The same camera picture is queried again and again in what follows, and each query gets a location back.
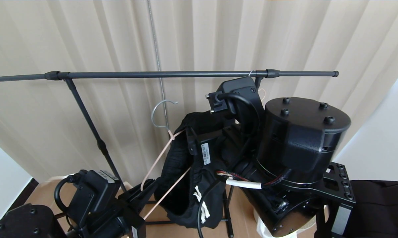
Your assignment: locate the white laundry basket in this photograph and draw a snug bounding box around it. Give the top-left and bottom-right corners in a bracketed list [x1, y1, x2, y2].
[253, 205, 328, 238]

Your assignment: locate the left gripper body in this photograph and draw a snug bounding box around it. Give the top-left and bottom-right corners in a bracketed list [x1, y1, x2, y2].
[86, 193, 147, 238]

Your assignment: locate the black clothes rack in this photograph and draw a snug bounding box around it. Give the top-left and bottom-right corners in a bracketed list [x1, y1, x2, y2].
[0, 69, 339, 238]

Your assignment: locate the black garment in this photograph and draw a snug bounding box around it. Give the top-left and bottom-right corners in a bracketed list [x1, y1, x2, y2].
[154, 112, 241, 229]

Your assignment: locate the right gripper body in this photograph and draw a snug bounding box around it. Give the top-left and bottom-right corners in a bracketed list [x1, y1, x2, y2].
[186, 126, 252, 166]

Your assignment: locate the beige curtain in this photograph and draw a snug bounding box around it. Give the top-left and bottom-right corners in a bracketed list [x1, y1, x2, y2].
[0, 0, 398, 185]

